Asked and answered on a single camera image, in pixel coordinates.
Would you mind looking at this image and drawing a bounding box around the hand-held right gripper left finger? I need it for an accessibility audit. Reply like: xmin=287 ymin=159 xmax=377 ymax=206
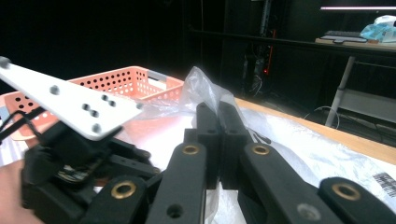
xmin=183 ymin=102 xmax=222 ymax=190

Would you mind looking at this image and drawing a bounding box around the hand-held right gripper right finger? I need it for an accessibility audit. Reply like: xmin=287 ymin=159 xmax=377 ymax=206
xmin=219 ymin=100 xmax=273 ymax=191

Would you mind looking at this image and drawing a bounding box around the pink perforated plastic basket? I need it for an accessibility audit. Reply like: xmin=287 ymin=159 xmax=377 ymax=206
xmin=0 ymin=65 xmax=185 ymax=142

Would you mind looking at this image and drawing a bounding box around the clear plastic bag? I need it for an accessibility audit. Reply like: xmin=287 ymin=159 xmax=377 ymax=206
xmin=117 ymin=65 xmax=396 ymax=224

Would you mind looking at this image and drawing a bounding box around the dark keyboard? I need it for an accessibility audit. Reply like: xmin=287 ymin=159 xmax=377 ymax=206
xmin=319 ymin=30 xmax=369 ymax=44

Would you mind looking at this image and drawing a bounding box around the light wooden desk top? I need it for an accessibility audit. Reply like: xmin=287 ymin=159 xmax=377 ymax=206
xmin=314 ymin=36 xmax=396 ymax=53

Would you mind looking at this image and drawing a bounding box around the white light strip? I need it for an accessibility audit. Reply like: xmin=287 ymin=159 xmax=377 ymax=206
xmin=320 ymin=6 xmax=396 ymax=11

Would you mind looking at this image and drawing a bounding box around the crumpled bluish bag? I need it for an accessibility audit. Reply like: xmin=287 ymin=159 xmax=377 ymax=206
xmin=360 ymin=14 xmax=396 ymax=44

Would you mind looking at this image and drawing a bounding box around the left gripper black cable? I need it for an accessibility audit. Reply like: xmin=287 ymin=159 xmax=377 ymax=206
xmin=0 ymin=106 xmax=46 ymax=143

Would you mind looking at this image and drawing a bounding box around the white metal desk frame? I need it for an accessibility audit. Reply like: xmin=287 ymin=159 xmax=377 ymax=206
xmin=324 ymin=55 xmax=396 ymax=128

